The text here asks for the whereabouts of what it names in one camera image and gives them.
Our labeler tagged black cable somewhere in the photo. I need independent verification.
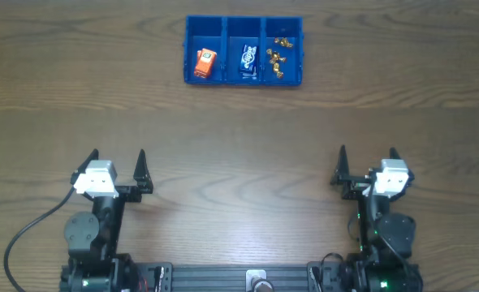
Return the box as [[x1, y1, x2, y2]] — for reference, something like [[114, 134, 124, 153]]
[[2, 187, 77, 292], [319, 178, 422, 291]]

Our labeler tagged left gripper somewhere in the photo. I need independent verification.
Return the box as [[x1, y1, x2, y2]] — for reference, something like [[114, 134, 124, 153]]
[[70, 148, 155, 204]]

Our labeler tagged mounting rail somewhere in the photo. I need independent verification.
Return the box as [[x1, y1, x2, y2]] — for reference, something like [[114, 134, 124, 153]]
[[59, 261, 422, 292]]

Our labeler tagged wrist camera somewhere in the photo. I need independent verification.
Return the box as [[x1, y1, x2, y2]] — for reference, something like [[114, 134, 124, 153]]
[[73, 159, 119, 200], [372, 158, 410, 195]]

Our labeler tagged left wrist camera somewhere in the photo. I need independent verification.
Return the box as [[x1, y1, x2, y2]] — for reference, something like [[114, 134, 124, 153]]
[[73, 159, 119, 200]]

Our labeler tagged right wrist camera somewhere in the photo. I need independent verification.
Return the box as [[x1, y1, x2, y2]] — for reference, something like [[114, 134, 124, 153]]
[[372, 158, 410, 195]]

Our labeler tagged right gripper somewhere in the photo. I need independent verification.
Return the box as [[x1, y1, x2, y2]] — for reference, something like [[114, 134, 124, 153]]
[[330, 144, 416, 203]]

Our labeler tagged blue tray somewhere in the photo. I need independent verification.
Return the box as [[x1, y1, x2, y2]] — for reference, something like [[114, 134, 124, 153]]
[[183, 15, 305, 88]]

